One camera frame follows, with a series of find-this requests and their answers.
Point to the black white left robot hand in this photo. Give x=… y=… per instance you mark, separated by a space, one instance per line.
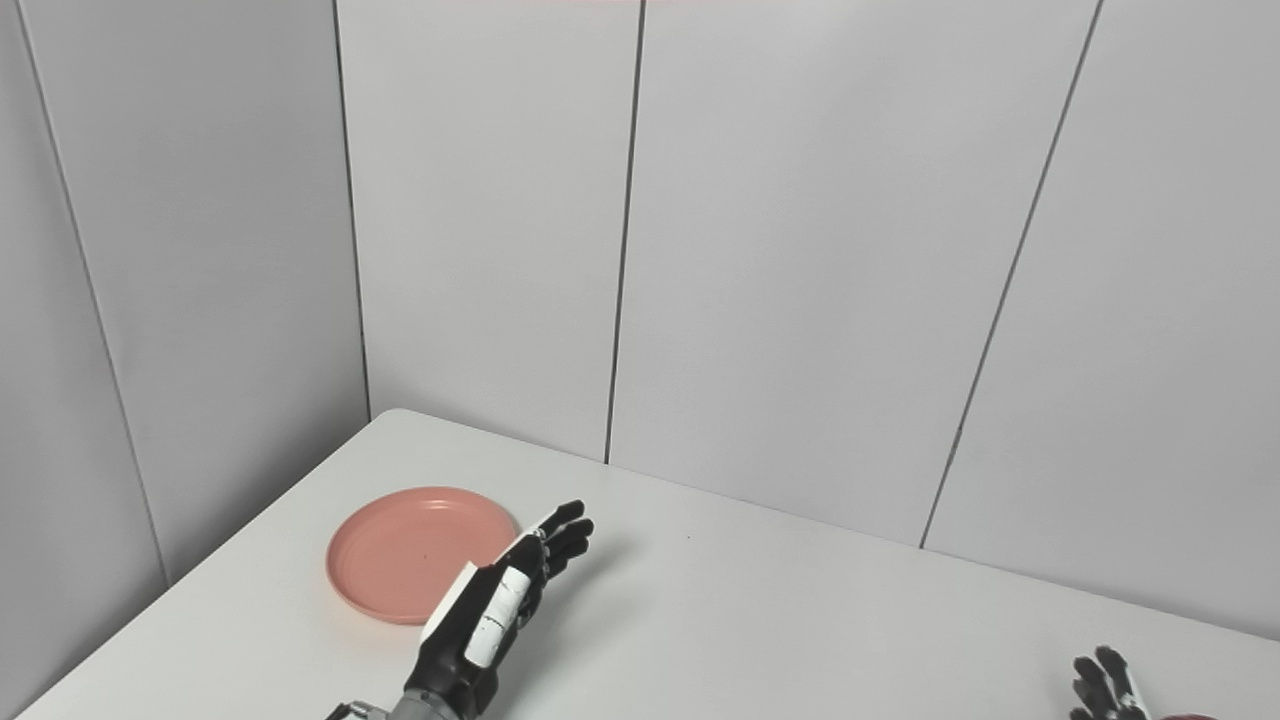
x=455 y=650

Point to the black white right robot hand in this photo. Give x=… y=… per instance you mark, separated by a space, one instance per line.
x=1105 y=695

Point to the pink plastic plate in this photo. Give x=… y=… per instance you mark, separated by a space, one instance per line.
x=400 y=555

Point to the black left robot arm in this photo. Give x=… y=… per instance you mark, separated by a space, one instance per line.
x=420 y=708

